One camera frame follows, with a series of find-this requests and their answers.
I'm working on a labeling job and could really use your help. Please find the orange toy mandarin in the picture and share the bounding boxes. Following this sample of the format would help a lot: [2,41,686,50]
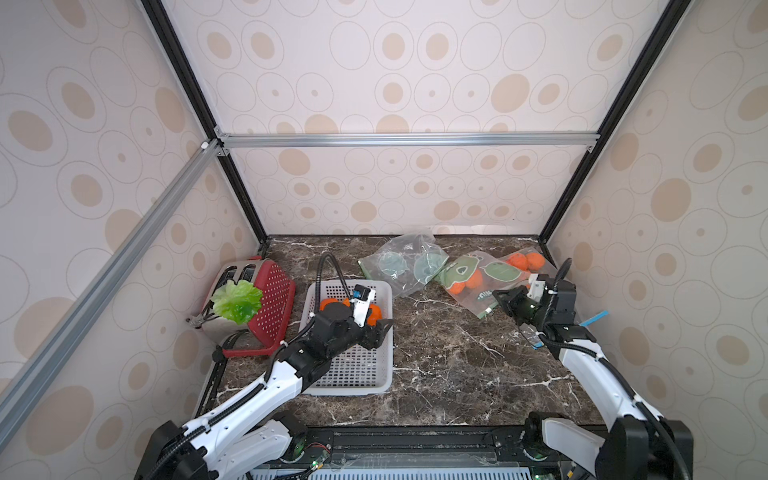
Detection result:
[319,298,350,311]
[366,304,383,326]

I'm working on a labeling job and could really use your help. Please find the green-seal clear zip-top bag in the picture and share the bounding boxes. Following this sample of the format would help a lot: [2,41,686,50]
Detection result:
[436,251,530,319]

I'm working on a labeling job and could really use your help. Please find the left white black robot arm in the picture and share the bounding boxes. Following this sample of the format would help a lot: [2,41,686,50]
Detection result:
[135,281,393,479]

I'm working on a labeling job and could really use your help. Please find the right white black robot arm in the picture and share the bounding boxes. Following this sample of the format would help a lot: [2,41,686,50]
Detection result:
[493,261,694,479]

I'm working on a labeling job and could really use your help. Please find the blue-seal clear zip-top bag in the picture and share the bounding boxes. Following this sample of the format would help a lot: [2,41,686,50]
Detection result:
[491,248,609,331]

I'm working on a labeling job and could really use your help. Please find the white perforated plastic basket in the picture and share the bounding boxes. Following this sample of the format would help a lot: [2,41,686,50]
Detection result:
[299,279,394,397]

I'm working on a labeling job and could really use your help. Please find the green toy lettuce leaf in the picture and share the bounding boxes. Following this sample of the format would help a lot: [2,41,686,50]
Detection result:
[211,280,263,325]

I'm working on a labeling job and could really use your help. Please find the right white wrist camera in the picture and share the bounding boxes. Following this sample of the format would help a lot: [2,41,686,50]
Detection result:
[527,274,550,302]

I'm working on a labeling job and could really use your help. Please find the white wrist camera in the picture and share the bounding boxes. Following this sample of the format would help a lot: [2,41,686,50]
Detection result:
[527,274,550,302]
[350,284,376,327]

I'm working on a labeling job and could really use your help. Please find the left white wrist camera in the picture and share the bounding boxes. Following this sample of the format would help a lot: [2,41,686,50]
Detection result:
[350,284,376,327]

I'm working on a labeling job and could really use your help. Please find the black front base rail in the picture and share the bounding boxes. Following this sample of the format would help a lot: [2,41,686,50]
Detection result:
[155,424,601,480]

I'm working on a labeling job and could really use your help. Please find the silver aluminium back rail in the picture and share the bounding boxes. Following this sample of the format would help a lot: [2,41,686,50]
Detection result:
[204,131,600,153]

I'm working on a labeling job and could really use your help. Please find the silver aluminium rail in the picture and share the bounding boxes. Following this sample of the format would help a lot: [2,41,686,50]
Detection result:
[204,131,600,153]
[1,139,221,448]

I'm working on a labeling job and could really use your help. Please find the black right corner post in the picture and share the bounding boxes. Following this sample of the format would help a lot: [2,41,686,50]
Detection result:
[538,0,693,249]

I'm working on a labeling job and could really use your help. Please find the black corner post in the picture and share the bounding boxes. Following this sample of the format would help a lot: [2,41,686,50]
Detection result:
[538,0,693,249]
[139,0,271,248]

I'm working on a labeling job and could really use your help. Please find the silver aluminium left rail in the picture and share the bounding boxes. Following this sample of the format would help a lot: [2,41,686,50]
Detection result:
[1,139,221,448]

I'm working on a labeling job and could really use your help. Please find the black left corner post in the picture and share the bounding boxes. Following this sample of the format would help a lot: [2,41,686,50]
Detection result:
[139,0,271,248]

